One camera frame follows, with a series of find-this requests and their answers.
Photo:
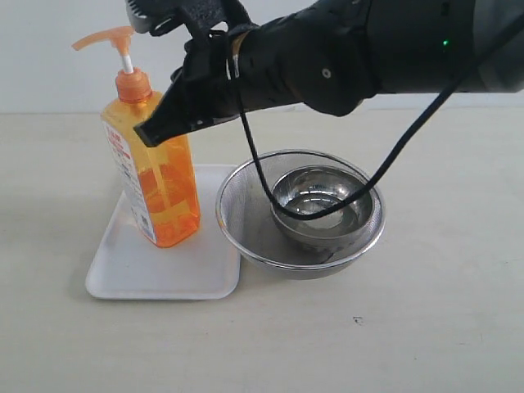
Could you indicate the small stainless steel bowl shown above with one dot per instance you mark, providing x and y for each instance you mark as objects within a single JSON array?
[{"x": 313, "y": 188}]

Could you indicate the orange dish soap bottle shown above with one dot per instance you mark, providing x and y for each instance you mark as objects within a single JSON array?
[{"x": 159, "y": 182}]

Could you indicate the steel mesh strainer basket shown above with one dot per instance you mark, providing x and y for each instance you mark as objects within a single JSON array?
[{"x": 244, "y": 214}]

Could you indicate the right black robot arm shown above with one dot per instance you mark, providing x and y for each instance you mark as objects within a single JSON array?
[{"x": 330, "y": 56}]

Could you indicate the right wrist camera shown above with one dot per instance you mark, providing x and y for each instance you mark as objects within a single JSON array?
[{"x": 160, "y": 17}]

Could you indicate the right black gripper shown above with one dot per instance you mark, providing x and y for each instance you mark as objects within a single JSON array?
[{"x": 199, "y": 96}]

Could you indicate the white rectangular plastic tray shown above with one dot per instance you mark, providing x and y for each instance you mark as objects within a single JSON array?
[{"x": 206, "y": 266}]

